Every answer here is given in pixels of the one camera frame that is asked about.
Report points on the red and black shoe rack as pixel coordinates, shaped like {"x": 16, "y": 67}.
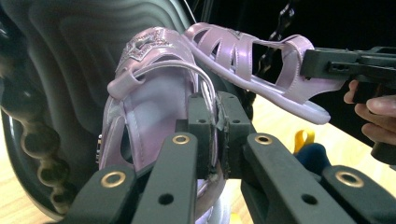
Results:
{"x": 62, "y": 62}

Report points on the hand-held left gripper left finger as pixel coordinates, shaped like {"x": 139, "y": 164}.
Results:
{"x": 204, "y": 124}

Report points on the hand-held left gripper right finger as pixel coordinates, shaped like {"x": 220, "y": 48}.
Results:
{"x": 235, "y": 124}

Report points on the purple sandal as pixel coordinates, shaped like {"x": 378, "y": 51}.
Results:
{"x": 155, "y": 102}
{"x": 236, "y": 49}

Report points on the navy and white sneaker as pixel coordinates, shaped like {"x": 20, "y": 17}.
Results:
{"x": 311, "y": 154}

